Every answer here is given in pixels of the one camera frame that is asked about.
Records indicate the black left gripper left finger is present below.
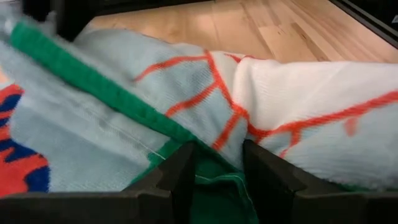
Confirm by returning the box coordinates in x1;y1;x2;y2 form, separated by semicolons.
123;141;197;224

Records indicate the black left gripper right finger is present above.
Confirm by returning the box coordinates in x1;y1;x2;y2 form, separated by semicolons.
242;139;307;224

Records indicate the dinosaur print towel green backing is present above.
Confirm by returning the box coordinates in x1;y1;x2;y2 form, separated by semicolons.
0;6;398;224

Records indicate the black metal table frame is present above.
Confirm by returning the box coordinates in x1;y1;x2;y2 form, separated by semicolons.
21;0;398;49

